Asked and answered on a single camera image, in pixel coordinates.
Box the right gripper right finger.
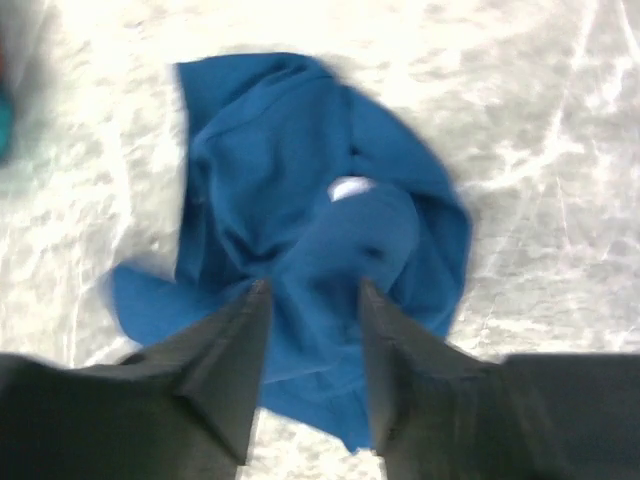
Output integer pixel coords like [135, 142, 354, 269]
[359, 281, 639, 480]

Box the teal laundry basket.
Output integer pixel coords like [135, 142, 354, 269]
[0, 46, 14, 161]

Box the dark blue t shirt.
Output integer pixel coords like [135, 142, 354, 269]
[111, 53, 472, 451]

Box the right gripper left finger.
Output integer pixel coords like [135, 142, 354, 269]
[1, 281, 271, 480]

